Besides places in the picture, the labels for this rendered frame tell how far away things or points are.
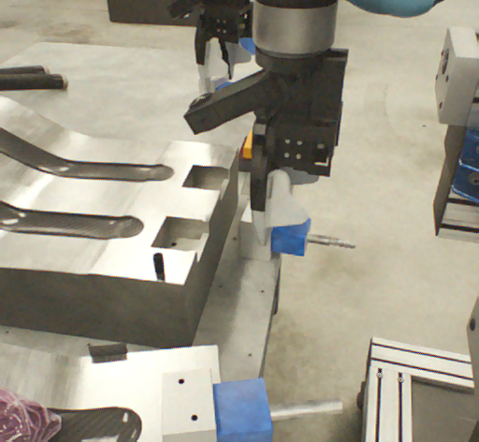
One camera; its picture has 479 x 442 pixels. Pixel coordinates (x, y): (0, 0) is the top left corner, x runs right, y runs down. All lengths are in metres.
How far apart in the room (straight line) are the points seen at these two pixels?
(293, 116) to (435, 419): 0.87
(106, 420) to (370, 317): 1.34
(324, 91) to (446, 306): 1.37
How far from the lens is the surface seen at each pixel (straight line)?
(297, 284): 1.76
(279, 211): 0.54
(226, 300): 0.56
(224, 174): 0.61
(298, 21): 0.46
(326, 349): 1.58
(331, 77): 0.49
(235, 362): 0.51
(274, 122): 0.50
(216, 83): 0.97
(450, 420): 1.26
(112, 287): 0.48
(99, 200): 0.58
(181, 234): 0.54
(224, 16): 0.90
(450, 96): 0.71
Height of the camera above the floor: 1.20
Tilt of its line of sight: 35 degrees down
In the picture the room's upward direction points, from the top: straight up
